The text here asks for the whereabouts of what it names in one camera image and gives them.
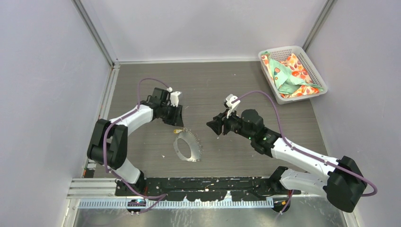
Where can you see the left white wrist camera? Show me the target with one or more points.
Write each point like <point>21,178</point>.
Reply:
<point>173,97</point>

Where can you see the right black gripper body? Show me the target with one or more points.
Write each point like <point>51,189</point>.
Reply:
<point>233,123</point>

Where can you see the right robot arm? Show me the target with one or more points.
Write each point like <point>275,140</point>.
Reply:
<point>338,180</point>

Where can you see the floral patterned cloth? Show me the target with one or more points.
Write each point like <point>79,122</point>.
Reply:
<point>290,78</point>

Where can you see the white plastic basket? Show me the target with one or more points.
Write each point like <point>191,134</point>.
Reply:
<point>280,54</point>

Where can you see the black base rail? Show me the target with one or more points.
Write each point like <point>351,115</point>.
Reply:
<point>213,188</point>

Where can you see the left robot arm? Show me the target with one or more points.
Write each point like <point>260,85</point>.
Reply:
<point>109,141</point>

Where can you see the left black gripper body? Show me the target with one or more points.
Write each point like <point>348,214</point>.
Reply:
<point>169,114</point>

